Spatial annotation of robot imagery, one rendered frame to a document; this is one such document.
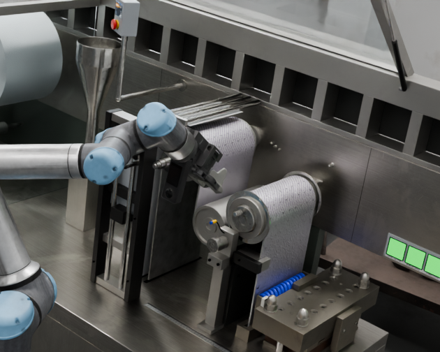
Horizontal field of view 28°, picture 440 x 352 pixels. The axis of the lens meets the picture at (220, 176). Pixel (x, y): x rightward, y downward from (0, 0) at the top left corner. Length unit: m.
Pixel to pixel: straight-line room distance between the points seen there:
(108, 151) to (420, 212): 0.98
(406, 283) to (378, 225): 1.70
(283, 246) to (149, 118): 0.71
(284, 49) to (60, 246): 0.94
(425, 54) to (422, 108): 2.95
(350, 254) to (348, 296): 1.82
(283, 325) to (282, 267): 0.22
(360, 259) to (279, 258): 1.88
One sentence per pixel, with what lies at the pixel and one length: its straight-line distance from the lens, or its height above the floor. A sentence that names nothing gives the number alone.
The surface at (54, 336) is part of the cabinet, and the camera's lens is 2.66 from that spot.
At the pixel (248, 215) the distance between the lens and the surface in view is 2.33.
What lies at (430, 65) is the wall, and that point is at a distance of 5.32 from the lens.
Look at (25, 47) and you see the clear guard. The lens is 2.92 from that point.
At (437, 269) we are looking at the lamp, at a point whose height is 1.18.
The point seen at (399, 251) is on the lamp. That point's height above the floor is 1.18.
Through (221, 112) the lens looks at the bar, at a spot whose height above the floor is 1.45.
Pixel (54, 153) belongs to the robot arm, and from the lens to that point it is 1.88.
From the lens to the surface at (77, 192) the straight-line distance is 2.91.
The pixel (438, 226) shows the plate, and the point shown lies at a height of 1.30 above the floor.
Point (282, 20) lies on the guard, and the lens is 2.56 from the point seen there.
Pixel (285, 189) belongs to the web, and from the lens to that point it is 2.42.
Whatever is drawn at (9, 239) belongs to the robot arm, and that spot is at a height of 1.23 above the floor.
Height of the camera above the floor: 2.24
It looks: 22 degrees down
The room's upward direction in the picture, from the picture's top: 9 degrees clockwise
